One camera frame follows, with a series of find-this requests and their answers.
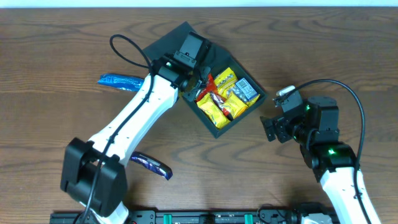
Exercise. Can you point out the black mounting rail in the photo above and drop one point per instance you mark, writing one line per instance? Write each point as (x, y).
(236, 217)

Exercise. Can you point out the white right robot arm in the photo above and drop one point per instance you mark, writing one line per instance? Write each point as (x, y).
(313, 124)

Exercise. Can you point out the yellow double snack packet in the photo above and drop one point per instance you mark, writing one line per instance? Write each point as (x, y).
(233, 104)

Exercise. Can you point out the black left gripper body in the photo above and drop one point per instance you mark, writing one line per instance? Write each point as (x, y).
(195, 83)

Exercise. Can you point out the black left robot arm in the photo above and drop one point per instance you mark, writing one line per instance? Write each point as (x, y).
(94, 171)

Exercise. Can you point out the dark green gift box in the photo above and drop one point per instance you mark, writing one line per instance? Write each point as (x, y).
(217, 58)

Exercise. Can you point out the small blue barcode packet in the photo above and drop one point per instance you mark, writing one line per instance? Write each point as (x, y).
(246, 89)

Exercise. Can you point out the red Hacks sweets bag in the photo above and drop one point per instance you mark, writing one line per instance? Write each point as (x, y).
(217, 99)

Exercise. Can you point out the light blue snack packet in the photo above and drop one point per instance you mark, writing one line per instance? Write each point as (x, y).
(121, 82)

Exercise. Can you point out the dark blue chocolate bar wrapper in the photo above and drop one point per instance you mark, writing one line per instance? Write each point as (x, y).
(152, 164)

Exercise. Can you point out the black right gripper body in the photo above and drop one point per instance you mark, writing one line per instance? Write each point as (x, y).
(285, 131)

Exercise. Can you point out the yellow Hacks sweets bag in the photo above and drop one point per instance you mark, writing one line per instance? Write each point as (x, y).
(225, 83)

